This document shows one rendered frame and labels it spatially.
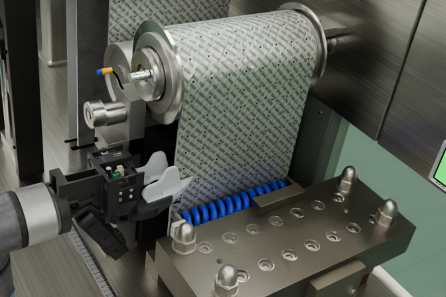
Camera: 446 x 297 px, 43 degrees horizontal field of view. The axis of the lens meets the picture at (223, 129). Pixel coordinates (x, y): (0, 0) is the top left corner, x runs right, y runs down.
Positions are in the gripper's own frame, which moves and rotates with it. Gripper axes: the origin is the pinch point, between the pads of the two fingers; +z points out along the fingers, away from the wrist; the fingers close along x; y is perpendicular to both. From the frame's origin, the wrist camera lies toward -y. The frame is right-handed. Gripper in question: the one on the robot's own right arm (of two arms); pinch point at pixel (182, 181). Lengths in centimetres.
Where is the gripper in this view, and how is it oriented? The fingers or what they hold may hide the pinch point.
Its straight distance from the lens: 87.0
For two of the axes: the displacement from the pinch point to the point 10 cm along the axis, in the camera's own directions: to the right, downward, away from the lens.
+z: 8.3, -2.1, 5.2
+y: 1.3, -8.3, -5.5
